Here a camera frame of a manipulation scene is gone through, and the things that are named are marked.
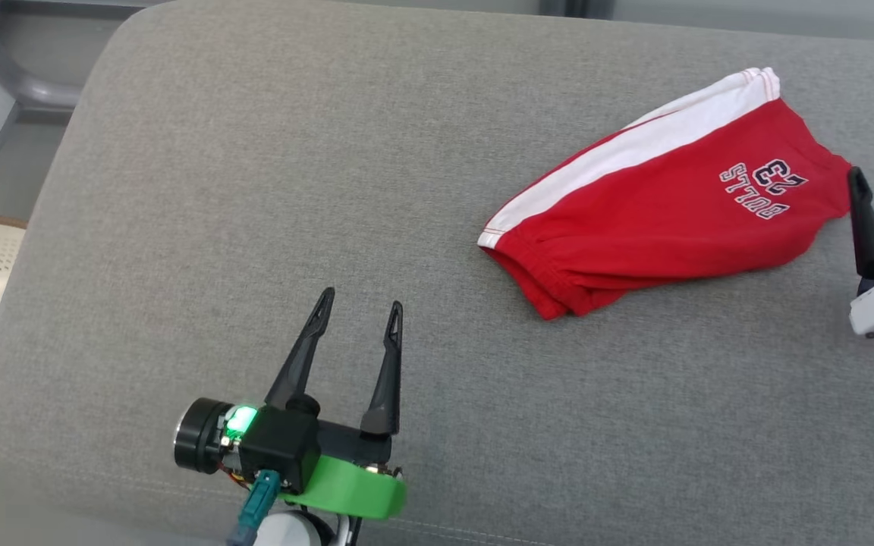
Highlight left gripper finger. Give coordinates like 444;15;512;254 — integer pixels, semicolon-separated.
360;300;404;437
265;287;336;410

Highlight grey metal pipe frame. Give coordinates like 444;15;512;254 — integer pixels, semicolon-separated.
0;0;83;111

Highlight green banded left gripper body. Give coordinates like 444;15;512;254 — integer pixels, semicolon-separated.
281;421;409;521

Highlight grey fabric sofa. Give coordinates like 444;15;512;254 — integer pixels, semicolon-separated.
0;0;874;546

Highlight red shorts with white stripe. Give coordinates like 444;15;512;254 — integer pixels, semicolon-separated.
477;67;855;322

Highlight teal left camera connector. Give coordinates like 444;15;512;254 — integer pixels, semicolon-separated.
226;469;282;546

